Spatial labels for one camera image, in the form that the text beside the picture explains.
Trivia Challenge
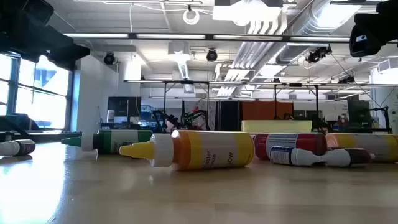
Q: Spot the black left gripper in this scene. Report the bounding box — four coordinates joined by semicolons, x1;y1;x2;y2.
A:
0;0;91;71

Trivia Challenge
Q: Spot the large green food coloring bottle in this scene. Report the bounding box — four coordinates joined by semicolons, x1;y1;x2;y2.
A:
60;129;154;156

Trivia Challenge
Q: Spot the large orange food coloring bottle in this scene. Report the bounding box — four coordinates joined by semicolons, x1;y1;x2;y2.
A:
325;133;398;163

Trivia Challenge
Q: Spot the small brown dropper bottle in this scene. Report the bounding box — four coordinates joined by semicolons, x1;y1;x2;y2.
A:
323;147;373;168

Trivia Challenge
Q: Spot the large red food coloring bottle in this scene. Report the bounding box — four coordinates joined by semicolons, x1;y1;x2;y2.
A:
253;132;328;161

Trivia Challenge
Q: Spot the small blue-label dropper bottle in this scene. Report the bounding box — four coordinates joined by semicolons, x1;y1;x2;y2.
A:
269;145;326;167

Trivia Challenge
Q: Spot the large yellow food coloring bottle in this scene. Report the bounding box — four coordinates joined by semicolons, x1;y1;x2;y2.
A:
118;129;256;171

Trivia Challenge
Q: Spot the large window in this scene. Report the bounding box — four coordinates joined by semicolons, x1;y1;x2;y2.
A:
0;51;74;132

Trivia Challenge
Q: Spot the black computer monitor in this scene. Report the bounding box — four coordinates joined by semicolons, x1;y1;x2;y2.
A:
347;98;371;124

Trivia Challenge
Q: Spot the overhead LED light bar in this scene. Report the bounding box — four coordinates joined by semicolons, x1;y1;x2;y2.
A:
62;32;398;44

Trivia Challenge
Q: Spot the white ceiling light panel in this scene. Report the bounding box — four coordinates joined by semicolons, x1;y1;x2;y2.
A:
213;4;289;35

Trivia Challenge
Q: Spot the orange partition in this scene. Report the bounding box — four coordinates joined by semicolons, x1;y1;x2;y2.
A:
241;101;294;121

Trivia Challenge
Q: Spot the yellow plastic bin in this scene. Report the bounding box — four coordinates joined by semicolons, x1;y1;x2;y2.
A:
241;119;313;134

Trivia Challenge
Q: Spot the black partition curtain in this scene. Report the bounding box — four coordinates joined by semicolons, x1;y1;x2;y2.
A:
217;101;242;131

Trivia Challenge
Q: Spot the black ceiling camera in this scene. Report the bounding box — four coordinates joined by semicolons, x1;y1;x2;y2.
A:
305;45;333;64

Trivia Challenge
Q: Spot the silver ventilation duct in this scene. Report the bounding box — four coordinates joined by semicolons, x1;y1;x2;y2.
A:
231;0;364;71

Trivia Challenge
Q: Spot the black aluminium table frame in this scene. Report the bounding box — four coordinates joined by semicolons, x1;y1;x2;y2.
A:
0;129;100;144

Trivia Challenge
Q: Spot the black workstation frame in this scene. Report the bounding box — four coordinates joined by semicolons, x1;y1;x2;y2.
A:
161;79;211;131
273;82;320;131

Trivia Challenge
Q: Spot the white cable coil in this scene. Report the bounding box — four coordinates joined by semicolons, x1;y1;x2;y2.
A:
182;8;200;26

